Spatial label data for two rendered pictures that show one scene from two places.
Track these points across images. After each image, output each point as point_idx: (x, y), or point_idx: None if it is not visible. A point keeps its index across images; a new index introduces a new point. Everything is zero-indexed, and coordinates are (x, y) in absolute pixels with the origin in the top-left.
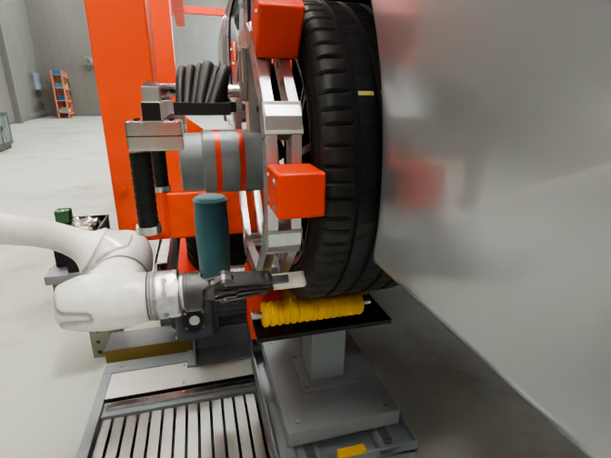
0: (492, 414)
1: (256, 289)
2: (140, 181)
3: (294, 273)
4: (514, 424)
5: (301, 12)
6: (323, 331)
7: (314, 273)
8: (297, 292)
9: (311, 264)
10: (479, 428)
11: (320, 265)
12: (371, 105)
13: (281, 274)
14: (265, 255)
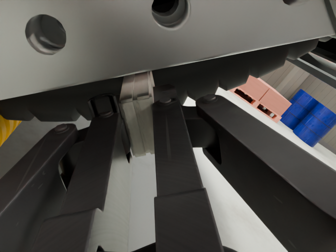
0: (4, 153)
1: (128, 184)
2: None
3: (151, 74)
4: (24, 154)
5: None
6: None
7: (238, 81)
8: (24, 108)
9: (243, 56)
10: (6, 172)
11: (282, 65)
12: None
13: (175, 91)
14: (306, 38)
